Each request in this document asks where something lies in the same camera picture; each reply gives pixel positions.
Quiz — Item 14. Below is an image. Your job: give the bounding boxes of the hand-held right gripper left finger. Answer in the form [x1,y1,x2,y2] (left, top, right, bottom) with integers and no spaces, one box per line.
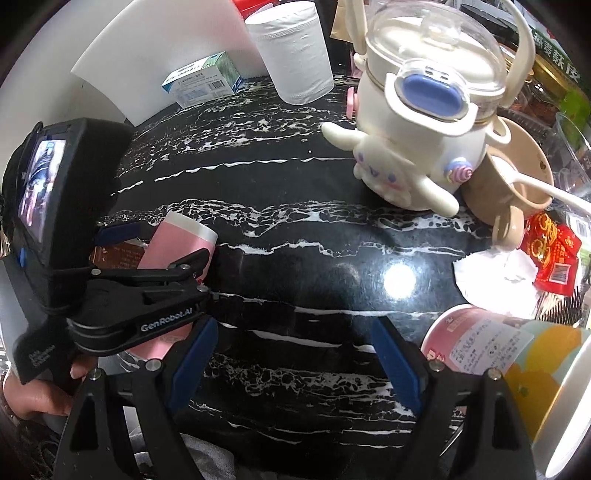
[55,318,220,480]

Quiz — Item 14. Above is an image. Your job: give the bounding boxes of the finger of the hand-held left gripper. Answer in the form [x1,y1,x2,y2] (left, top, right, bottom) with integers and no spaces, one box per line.
[93,220,160,252]
[67,248,213,358]

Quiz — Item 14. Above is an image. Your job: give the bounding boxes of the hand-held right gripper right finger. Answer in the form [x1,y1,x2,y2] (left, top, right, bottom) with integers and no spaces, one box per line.
[372,316,539,480]

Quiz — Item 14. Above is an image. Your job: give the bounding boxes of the pink cup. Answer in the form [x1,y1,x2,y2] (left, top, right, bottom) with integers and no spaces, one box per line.
[124,211,219,361]

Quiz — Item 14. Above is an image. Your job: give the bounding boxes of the colourful paper noodle cup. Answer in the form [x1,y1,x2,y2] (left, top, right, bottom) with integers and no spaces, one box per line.
[420,304,591,480]

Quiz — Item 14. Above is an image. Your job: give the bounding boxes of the person's left hand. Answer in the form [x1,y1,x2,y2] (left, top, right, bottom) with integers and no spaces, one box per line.
[2,357,95,422]

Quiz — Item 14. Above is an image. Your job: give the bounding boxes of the brown packet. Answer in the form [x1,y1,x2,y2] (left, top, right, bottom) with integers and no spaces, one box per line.
[90,242,149,271]

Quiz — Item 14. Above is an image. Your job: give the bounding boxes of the crumpled white tissue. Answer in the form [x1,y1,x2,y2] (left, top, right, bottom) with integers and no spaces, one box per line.
[452,248,542,320]

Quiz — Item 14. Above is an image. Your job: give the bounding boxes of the white and green medicine box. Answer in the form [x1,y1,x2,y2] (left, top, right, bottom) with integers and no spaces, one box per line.
[161,52,244,109]

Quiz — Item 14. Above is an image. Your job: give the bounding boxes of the white plastic board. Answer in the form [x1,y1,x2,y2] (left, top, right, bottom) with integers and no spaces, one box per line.
[70,0,274,126]

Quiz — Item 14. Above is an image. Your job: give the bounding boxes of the red snack packets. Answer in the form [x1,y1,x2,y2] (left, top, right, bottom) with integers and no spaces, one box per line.
[521,212,583,295]

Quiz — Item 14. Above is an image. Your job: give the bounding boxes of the white cartoon dog kettle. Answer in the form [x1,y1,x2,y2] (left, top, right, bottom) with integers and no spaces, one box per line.
[322,0,537,217]

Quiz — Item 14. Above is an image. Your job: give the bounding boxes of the beige mug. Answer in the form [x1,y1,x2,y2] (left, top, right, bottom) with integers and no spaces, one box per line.
[463,117,555,252]

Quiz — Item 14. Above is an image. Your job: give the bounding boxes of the white spoon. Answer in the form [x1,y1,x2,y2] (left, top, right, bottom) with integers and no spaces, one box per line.
[496,161,591,209]

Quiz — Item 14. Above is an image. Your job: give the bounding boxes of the white toilet paper roll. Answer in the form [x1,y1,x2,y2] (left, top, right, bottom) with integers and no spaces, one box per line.
[245,1,335,105]

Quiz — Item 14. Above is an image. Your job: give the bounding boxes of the clear plastic container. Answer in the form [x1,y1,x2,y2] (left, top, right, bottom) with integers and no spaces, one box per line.
[549,111,591,197]

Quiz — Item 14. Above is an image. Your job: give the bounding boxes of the beige paper bag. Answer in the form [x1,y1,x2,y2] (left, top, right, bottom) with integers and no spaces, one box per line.
[330,0,370,43]

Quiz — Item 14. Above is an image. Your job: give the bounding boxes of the green label jar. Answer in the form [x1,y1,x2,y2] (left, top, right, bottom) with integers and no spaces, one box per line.
[526,18,591,121]

